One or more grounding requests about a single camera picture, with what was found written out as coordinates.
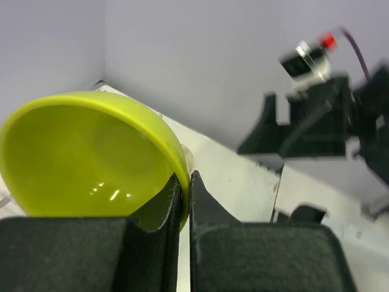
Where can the lime green bowl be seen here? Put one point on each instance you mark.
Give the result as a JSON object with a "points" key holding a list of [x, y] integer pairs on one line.
{"points": [[89, 154]]}

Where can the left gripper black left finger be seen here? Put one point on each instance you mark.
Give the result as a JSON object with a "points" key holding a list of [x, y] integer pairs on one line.
{"points": [[134, 253]]}

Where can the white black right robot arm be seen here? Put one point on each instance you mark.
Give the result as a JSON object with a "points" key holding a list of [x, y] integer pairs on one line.
{"points": [[366, 159]]}

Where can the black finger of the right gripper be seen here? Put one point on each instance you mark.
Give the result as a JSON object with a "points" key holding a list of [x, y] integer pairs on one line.
{"points": [[267, 135]]}

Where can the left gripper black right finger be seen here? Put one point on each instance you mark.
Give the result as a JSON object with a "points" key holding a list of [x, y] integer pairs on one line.
{"points": [[229, 255]]}

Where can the white wire dish rack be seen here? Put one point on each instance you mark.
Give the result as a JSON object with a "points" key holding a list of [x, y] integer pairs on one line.
{"points": [[8, 203]]}

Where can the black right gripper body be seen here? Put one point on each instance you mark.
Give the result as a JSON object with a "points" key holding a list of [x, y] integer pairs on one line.
{"points": [[319, 120]]}

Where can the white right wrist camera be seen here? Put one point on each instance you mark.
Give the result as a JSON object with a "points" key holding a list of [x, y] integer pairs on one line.
{"points": [[307, 65]]}

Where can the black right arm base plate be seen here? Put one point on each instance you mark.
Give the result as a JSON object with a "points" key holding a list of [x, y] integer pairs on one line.
{"points": [[301, 214]]}

